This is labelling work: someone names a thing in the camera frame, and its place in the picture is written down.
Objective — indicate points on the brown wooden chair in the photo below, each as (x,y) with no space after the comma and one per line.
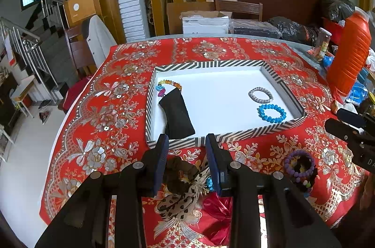
(77,49)

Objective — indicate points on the striped white tray box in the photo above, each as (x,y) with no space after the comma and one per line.
(222,95)

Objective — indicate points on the black cloth pouch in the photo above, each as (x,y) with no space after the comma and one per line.
(177,114)

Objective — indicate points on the red plastic basin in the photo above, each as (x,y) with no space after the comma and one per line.
(334,27)

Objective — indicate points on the blue plastic packets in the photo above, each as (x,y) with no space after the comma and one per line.
(358,92)

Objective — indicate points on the dark wrapped package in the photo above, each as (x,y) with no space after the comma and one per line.
(255,28)

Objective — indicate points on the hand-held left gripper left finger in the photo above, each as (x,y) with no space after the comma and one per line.
(160,161)

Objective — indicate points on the black plastic bag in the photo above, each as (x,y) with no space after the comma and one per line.
(337,6)
(293,30)

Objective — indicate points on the small white table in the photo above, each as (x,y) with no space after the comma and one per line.
(23,88)

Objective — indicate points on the red floral tablecloth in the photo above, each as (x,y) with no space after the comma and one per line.
(117,107)

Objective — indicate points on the red shiny scrunchie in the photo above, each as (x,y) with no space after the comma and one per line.
(218,213)

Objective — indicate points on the white cardboard box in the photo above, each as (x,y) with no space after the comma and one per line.
(205,24)

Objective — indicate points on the brown scrunchie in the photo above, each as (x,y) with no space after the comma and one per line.
(178,170)

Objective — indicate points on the glass jar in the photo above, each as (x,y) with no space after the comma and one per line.
(322,43)

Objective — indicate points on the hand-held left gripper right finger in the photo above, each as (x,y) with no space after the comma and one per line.
(213,166)

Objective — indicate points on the orange plastic bottle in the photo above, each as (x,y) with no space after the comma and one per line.
(348,52)

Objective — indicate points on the white board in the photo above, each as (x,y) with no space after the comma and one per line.
(99,40)

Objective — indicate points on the metal stair railing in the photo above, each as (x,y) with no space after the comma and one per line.
(26,43)

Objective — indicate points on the leopard print scrunchie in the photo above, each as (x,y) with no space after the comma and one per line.
(175,204)

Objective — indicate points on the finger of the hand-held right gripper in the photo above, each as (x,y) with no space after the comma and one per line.
(350,116)
(341,129)

